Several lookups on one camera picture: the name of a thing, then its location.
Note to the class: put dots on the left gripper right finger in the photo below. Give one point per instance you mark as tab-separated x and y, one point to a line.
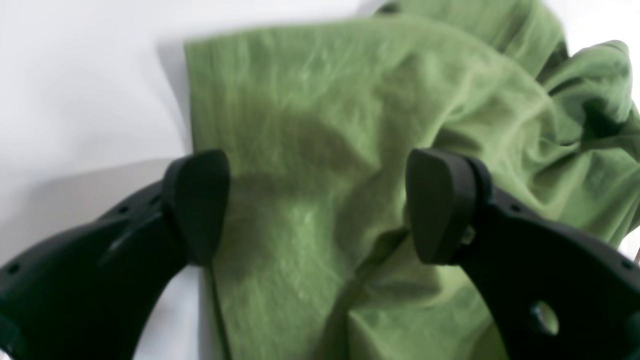
554	292

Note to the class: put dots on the olive green T-shirt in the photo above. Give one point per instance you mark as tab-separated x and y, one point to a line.
317	121

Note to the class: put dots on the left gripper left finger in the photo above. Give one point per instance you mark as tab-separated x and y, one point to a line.
87	293

